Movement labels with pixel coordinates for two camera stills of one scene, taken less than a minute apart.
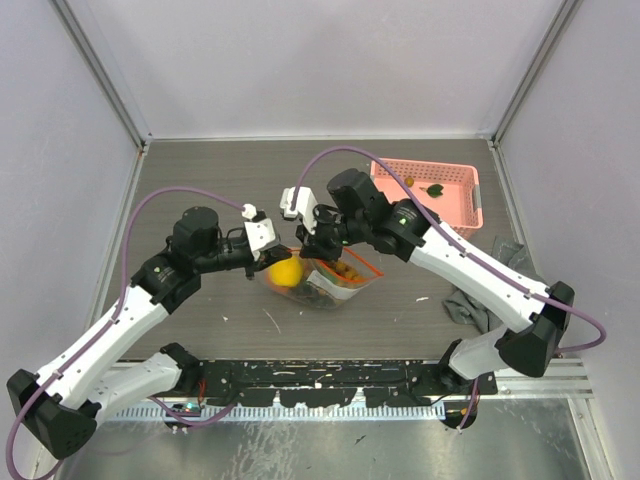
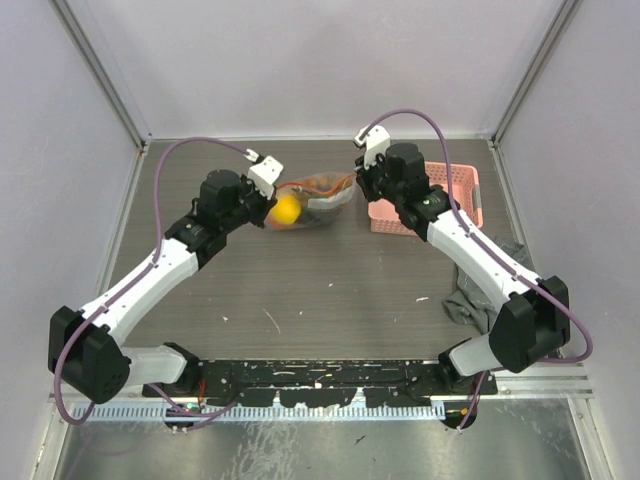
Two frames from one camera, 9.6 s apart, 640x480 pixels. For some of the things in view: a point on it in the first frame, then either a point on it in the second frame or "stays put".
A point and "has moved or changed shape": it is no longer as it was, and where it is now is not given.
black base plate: x=332 y=382 stays put
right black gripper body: x=331 y=232 to x=374 y=181
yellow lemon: x=288 y=272 has moved or changed shape
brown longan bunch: x=346 y=271 to x=328 y=184
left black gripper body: x=231 y=256 to x=254 y=204
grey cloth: x=466 y=308 stays put
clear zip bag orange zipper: x=330 y=284 to x=322 y=198
